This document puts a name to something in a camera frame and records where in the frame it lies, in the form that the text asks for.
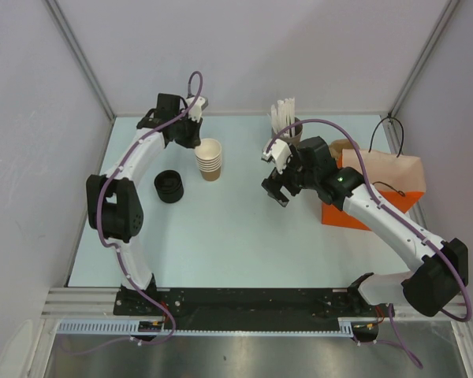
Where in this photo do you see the orange paper bag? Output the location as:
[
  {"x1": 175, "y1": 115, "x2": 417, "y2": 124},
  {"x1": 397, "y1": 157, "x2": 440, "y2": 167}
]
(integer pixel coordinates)
[{"x1": 321, "y1": 113, "x2": 425, "y2": 232}]

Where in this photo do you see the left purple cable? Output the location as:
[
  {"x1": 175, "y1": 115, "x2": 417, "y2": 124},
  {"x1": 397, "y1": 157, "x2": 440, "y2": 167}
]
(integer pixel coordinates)
[{"x1": 58, "y1": 71, "x2": 205, "y2": 355}]

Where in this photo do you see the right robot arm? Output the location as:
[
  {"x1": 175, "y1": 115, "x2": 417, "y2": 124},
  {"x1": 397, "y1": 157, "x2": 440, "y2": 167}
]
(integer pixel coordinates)
[{"x1": 262, "y1": 137, "x2": 468, "y2": 317}]

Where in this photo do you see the grey cylindrical holder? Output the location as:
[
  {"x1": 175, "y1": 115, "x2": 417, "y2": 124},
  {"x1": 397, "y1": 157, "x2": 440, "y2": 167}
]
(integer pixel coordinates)
[{"x1": 270, "y1": 116, "x2": 303, "y2": 146}]

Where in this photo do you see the stack of black lids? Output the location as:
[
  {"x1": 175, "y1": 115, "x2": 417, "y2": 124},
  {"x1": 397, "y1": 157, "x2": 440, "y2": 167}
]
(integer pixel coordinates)
[{"x1": 154, "y1": 170, "x2": 184, "y2": 204}]

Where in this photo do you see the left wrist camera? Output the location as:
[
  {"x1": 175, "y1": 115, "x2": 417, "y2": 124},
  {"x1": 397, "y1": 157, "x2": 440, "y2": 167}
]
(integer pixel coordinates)
[{"x1": 186, "y1": 96, "x2": 208, "y2": 122}]

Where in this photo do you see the purple cable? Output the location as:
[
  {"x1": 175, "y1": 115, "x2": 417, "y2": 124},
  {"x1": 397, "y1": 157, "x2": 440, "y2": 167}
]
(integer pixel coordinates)
[
  {"x1": 263, "y1": 119, "x2": 472, "y2": 369},
  {"x1": 58, "y1": 71, "x2": 205, "y2": 355}
]

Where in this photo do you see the stack of brown paper cups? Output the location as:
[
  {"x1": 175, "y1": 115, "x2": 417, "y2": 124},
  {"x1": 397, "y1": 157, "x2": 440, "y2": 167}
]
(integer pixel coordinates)
[{"x1": 195, "y1": 138, "x2": 222, "y2": 182}]

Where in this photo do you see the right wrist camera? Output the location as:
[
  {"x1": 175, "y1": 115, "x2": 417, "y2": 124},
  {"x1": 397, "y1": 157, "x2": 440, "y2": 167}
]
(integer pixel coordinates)
[{"x1": 261, "y1": 139, "x2": 291, "y2": 174}]

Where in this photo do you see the remaining cardboard cup carrier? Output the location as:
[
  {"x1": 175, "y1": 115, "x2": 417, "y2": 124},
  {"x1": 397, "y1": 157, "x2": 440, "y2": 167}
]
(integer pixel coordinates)
[{"x1": 329, "y1": 139, "x2": 354, "y2": 161}]

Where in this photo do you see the white slotted cable duct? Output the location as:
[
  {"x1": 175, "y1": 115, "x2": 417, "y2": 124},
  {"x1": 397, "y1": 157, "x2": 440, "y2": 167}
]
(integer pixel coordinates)
[{"x1": 57, "y1": 319, "x2": 367, "y2": 338}]

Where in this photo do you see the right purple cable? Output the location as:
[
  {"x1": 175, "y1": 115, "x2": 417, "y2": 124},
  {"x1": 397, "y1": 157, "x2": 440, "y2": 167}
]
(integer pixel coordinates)
[{"x1": 263, "y1": 119, "x2": 472, "y2": 369}]

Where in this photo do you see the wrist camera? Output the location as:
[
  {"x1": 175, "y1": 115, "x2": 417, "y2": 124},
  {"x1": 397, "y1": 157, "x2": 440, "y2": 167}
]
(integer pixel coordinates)
[
  {"x1": 261, "y1": 139, "x2": 291, "y2": 174},
  {"x1": 186, "y1": 96, "x2": 208, "y2": 122}
]

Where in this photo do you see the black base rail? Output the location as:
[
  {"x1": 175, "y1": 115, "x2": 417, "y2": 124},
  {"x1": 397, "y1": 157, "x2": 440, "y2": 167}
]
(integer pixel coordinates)
[{"x1": 114, "y1": 287, "x2": 395, "y2": 334}]

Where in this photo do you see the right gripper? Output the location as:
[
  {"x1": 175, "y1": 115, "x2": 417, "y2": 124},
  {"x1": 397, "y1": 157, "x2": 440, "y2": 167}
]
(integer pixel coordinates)
[{"x1": 263, "y1": 146, "x2": 318, "y2": 207}]

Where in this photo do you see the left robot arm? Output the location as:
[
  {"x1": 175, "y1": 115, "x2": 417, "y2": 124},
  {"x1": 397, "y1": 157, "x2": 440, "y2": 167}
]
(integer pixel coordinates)
[{"x1": 86, "y1": 94, "x2": 207, "y2": 315}]

